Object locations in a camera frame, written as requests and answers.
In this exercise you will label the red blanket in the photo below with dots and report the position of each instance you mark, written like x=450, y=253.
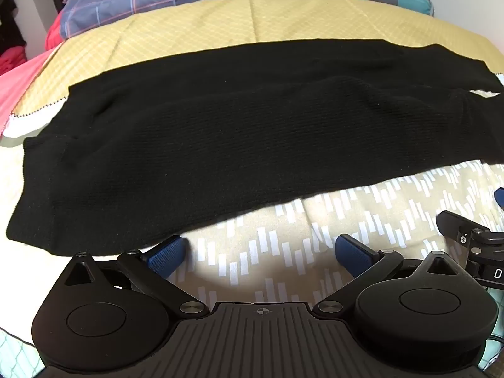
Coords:
x=17, y=82

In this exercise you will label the pile of red cloth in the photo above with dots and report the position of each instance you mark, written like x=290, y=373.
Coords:
x=12, y=59

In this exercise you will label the beige dashed bed sheet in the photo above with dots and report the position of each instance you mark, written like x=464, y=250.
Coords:
x=275, y=236

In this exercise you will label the teal netted cloth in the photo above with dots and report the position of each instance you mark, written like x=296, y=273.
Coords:
x=17, y=356

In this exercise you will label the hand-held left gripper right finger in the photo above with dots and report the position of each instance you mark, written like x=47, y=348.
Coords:
x=353, y=256

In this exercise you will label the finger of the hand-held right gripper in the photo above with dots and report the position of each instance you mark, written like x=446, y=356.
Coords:
x=458, y=224
x=500, y=197

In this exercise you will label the yellow patterned blanket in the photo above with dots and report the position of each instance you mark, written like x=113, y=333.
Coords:
x=275, y=19

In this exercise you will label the black knit pants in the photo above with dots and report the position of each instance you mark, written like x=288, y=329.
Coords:
x=252, y=141

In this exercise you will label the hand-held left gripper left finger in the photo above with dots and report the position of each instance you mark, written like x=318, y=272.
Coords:
x=168, y=255

